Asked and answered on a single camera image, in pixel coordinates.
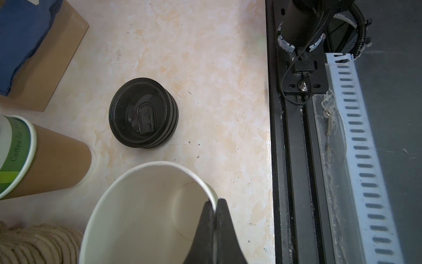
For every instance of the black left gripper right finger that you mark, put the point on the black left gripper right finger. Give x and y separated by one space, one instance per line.
228 250

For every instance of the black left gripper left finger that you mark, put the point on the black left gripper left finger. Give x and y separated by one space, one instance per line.
202 248

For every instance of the white green paper cup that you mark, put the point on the white green paper cup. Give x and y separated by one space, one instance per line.
149 215

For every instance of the black cup lid stack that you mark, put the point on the black cup lid stack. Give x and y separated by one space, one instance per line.
143 114

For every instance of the stacked paper cups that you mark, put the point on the stacked paper cups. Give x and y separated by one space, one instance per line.
36 160

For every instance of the brown cardboard napkin box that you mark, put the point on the brown cardboard napkin box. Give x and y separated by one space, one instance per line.
37 80

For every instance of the blue napkin stack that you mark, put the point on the blue napkin stack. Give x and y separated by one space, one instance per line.
24 26

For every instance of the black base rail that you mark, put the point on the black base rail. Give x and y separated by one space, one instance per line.
301 218

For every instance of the white slotted cable duct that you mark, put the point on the white slotted cable duct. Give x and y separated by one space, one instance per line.
377 228

